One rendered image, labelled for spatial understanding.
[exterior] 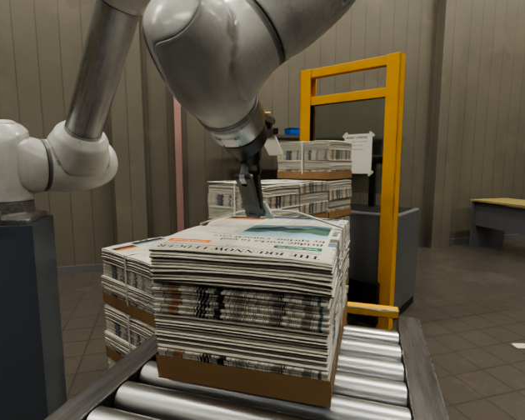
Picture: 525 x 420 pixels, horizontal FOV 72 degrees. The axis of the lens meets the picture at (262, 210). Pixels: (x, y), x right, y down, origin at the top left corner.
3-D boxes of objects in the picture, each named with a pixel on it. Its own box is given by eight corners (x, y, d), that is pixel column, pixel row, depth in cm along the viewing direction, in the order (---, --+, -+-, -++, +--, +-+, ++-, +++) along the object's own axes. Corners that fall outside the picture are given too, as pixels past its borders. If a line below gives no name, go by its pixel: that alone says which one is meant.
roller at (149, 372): (133, 364, 64) (131, 393, 63) (421, 418, 50) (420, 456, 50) (150, 356, 68) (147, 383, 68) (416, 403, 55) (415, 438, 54)
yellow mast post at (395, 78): (375, 329, 253) (387, 53, 229) (380, 324, 260) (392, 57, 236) (387, 332, 247) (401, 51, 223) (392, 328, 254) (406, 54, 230)
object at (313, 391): (199, 330, 75) (198, 310, 74) (341, 348, 66) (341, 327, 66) (156, 377, 60) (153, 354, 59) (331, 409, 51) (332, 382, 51)
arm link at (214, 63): (216, 148, 47) (293, 85, 47) (152, 62, 33) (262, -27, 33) (176, 102, 51) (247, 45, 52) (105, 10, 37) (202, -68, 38)
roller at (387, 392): (152, 355, 69) (157, 375, 71) (416, 402, 55) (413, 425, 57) (165, 337, 73) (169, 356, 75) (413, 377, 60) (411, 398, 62)
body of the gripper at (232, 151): (220, 102, 57) (239, 133, 65) (210, 149, 54) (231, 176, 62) (266, 100, 55) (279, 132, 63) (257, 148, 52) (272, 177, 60)
